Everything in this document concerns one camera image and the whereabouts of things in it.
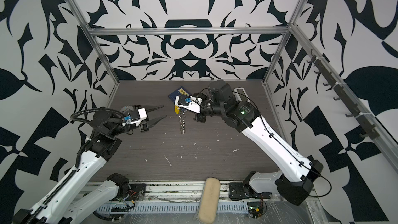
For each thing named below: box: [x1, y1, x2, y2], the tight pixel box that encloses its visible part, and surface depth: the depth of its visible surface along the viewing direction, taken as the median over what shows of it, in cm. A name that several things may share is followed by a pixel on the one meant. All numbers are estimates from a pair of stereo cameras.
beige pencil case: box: [194, 177, 221, 224], surface depth 71 cm
